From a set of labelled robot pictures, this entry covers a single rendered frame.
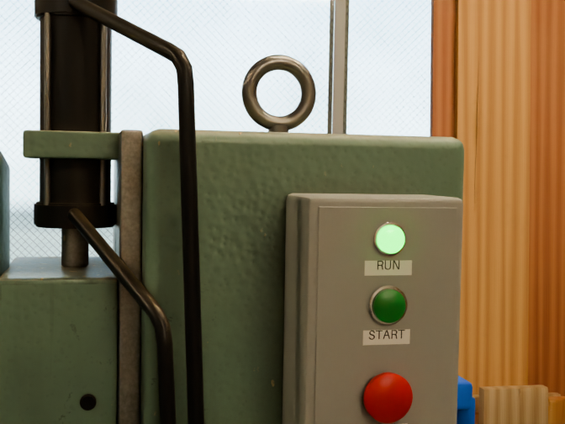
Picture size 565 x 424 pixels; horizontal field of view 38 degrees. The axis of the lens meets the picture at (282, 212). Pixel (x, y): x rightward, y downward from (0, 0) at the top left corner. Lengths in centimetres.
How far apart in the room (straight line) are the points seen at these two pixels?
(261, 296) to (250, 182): 8
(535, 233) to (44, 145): 155
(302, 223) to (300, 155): 6
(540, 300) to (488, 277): 16
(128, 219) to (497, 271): 145
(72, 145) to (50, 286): 10
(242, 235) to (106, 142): 13
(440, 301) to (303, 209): 10
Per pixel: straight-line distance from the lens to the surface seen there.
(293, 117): 65
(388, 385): 51
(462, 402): 139
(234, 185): 54
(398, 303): 50
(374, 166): 56
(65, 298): 58
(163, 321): 52
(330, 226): 49
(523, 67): 199
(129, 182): 57
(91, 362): 58
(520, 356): 199
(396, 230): 50
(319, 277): 49
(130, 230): 57
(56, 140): 60
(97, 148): 60
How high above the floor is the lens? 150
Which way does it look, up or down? 3 degrees down
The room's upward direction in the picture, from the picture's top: 1 degrees clockwise
